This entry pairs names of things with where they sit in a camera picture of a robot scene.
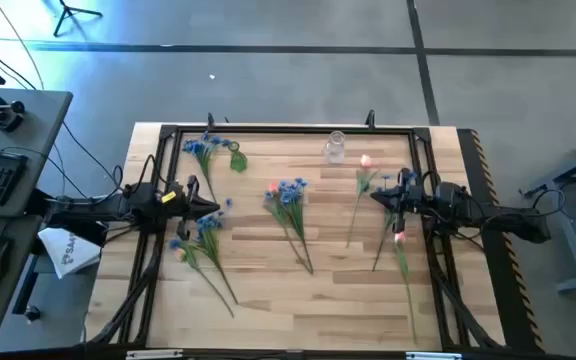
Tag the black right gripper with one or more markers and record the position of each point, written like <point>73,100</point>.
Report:
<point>418,200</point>

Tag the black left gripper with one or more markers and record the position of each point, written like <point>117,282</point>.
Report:
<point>183,205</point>

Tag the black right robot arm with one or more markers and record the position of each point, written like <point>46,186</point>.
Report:
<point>508,222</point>

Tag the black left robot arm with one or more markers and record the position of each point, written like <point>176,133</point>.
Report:
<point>93,207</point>

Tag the green glass vase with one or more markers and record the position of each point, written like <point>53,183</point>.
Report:
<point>238,161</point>

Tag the clear glass vase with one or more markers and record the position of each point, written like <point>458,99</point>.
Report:
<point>334,152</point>

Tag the black hazard-striped strip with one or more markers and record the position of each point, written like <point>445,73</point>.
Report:
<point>473,160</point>

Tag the black desk support beam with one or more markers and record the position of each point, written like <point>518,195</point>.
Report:
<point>90,234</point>

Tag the white printed bag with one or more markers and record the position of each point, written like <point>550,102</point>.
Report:
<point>68,252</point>

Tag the grey desk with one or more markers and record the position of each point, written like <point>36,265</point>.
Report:
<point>33,125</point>

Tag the black desk leg bar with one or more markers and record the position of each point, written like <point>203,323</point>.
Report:
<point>25,285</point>

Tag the black round knob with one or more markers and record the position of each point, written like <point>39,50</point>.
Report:
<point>32,313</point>

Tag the black tripod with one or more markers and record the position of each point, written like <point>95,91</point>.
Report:
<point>66,7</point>

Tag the black frame bracket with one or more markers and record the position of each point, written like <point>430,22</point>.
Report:
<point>370,119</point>
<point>211,121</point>

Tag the black metal table frame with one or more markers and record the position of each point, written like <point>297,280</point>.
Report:
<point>293,129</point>

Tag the grey table frame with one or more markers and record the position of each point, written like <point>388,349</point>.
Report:
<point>572,235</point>

